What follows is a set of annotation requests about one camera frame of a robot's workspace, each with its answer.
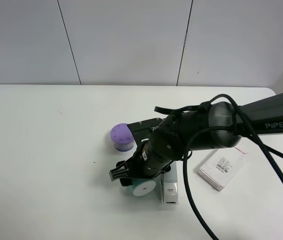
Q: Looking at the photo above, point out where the purple lidded round container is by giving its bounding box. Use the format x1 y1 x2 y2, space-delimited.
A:
110 123 135 152

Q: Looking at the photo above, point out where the white cardboard box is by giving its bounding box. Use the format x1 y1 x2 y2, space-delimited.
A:
197 147 249 192

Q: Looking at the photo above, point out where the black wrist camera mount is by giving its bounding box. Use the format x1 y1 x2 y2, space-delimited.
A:
127 118 163 151

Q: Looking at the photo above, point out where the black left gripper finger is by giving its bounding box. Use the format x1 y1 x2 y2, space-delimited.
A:
109 160 135 182

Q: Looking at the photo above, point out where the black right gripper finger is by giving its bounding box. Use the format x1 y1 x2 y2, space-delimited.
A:
119 177 133 187

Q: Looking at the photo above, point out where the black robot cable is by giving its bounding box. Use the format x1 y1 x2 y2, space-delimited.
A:
154 93 283 240

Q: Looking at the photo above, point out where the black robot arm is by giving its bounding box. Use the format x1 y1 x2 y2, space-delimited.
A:
109 93 283 187

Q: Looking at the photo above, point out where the teal pencil sharpener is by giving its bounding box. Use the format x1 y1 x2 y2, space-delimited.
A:
126 179 157 197

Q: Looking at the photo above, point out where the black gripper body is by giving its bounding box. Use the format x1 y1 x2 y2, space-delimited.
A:
131 139 179 179

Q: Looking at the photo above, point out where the white grey stapler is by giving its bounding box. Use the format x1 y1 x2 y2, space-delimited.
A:
158 161 179 205

